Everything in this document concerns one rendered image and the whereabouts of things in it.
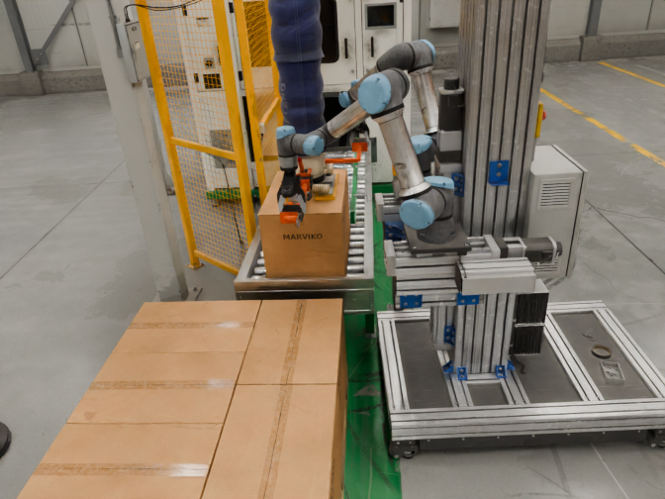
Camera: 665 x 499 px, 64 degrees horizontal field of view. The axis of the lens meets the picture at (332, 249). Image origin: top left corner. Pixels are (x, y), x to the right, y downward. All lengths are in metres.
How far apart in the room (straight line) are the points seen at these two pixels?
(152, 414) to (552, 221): 1.70
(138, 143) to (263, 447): 2.02
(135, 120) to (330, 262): 1.42
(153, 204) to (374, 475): 2.03
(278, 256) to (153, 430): 1.02
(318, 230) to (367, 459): 1.07
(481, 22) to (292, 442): 1.56
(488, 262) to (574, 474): 1.05
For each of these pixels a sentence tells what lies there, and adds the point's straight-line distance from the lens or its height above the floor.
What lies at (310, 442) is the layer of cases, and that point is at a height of 0.54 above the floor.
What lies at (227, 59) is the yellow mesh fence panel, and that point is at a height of 1.55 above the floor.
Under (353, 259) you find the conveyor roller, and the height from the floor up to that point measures 0.54.
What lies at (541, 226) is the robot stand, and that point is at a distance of 2.28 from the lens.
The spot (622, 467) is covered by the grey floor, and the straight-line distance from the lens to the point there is 2.77.
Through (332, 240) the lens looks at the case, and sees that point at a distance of 2.57.
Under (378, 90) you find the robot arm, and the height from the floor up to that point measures 1.61.
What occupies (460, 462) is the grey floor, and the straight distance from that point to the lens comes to 2.61.
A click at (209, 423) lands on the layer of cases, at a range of 2.08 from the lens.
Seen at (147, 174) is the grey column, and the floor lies 0.94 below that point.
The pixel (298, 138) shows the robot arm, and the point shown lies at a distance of 2.06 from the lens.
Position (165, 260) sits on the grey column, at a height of 0.35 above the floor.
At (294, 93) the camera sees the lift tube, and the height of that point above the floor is 1.46.
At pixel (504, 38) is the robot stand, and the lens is 2.06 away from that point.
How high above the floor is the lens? 1.98
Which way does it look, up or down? 28 degrees down
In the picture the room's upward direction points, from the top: 4 degrees counter-clockwise
